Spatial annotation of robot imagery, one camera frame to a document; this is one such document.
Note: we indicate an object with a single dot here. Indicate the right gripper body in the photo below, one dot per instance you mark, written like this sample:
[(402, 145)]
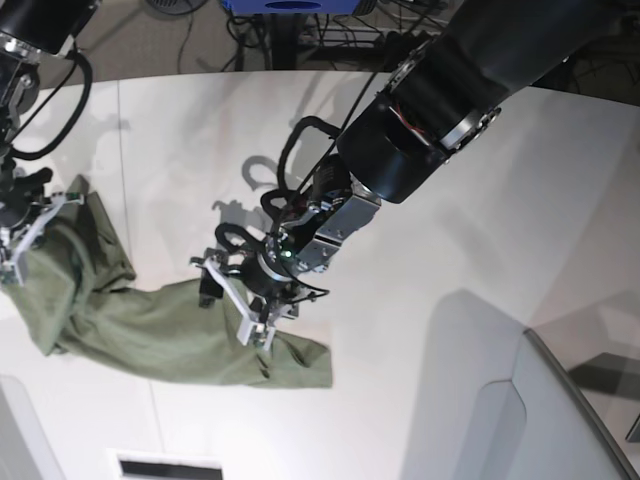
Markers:
[(23, 200)]

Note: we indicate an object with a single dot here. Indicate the grey table leg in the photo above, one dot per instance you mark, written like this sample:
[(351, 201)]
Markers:
[(284, 31)]

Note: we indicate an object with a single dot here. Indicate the blue plastic bin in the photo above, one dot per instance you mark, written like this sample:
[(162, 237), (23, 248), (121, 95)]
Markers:
[(250, 7)]

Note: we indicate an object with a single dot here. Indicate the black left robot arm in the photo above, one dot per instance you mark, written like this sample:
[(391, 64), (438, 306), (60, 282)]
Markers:
[(440, 97)]

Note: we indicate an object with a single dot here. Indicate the green t-shirt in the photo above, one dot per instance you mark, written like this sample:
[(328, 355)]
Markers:
[(78, 300)]

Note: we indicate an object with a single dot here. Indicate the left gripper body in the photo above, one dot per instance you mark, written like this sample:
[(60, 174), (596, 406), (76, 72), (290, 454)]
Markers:
[(270, 275)]

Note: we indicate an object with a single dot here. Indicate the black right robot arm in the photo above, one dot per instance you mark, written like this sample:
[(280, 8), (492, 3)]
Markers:
[(30, 32)]

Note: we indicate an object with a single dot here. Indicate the black power strip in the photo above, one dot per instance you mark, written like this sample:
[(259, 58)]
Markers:
[(335, 36)]

